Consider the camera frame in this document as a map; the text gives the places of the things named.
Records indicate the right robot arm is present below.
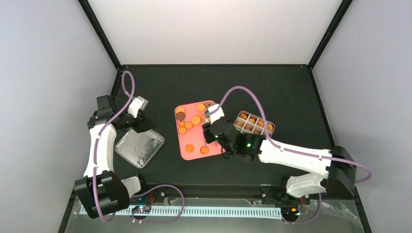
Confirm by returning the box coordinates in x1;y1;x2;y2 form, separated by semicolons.
202;118;357;203

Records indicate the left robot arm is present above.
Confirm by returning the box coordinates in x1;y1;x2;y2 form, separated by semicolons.
74;95;155;222

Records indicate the chocolate chip cookie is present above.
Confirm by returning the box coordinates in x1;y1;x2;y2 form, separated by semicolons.
200;146;209;155
185;144;194;153

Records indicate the large round sandwich cookie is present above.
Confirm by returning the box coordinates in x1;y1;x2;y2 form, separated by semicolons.
191;116;202;125

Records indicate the brown flower jam cookie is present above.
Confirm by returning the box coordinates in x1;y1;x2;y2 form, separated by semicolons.
204;101;214;108

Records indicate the dark chocolate round cookie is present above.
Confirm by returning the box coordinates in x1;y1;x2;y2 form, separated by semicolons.
176;112;186;121

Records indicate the round orange cracker cookie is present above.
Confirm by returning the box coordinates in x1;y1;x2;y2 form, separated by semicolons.
196;103;206;112

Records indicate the pink cookie tray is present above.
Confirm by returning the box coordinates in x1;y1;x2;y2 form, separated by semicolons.
174;100;224;161

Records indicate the white divided cookie tin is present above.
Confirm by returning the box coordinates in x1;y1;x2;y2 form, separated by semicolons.
233;111;275;136

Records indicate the clear plastic tin lid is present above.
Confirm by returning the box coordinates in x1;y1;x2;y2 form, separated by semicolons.
114;129;165;169

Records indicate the left base circuit board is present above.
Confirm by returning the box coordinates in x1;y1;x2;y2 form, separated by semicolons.
132;205;152;215

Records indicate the base circuit board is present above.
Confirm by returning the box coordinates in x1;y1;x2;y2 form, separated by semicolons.
132;205;152;215
281;208;308;216

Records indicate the right base circuit board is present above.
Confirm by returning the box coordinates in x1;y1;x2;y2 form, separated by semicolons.
281;208;308;216

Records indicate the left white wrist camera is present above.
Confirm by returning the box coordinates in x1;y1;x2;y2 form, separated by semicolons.
127;96;148;118

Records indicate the white slotted cable duct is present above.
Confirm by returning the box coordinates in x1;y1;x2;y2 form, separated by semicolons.
79;204;283;220

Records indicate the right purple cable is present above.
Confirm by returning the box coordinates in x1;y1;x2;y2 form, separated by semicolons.
214;85;372;225

